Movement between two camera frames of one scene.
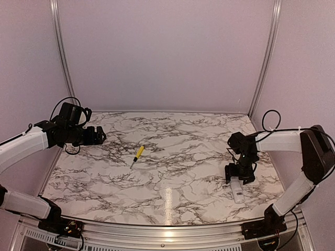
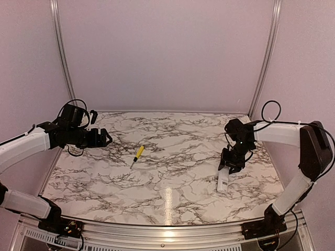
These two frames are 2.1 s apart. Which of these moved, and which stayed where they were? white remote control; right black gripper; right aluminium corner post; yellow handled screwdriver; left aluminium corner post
Moved: right black gripper; white remote control
Stayed: right aluminium corner post; yellow handled screwdriver; left aluminium corner post
